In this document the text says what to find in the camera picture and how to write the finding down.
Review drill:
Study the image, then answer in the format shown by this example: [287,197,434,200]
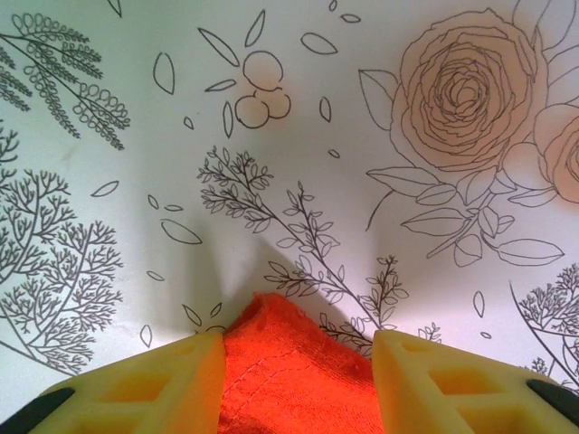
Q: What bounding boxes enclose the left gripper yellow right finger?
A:
[372,330,579,434]

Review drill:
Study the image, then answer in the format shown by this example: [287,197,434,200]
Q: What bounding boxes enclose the orange t-shirt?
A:
[218,291,385,434]

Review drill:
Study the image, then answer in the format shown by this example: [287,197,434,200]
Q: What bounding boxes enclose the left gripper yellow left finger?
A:
[34,331,227,434]

